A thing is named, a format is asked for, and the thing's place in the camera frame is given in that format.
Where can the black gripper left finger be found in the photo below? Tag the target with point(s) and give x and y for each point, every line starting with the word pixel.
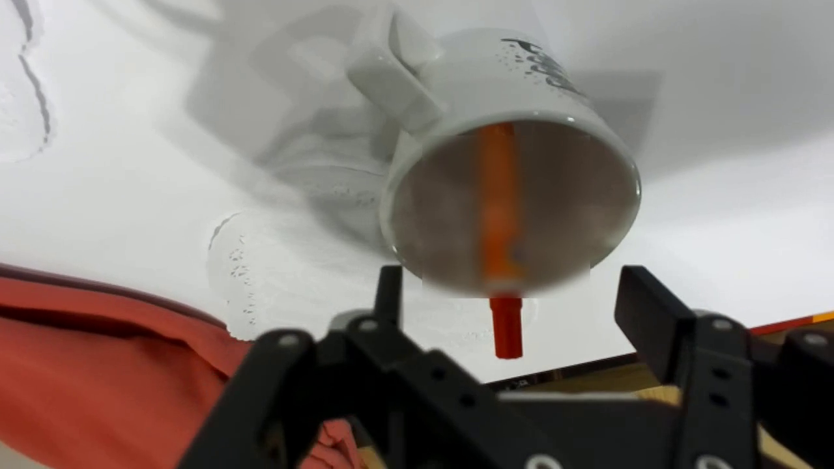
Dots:
pixel 389 302

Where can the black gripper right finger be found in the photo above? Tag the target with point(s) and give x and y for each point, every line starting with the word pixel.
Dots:
pixel 653 321

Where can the orange marker pen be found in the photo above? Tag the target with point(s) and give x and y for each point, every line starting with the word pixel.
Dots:
pixel 502 218

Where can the light wooden table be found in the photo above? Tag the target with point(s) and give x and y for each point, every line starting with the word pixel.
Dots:
pixel 599 380

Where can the white ceramic mug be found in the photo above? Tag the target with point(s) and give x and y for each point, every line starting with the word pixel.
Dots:
pixel 563 210

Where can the flat white doily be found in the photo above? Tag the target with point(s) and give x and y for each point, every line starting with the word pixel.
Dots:
pixel 232 278

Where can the orange-red cloth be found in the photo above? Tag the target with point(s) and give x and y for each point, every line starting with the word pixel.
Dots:
pixel 94 373

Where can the textured white lace doily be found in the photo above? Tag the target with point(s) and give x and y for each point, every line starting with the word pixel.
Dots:
pixel 35 87

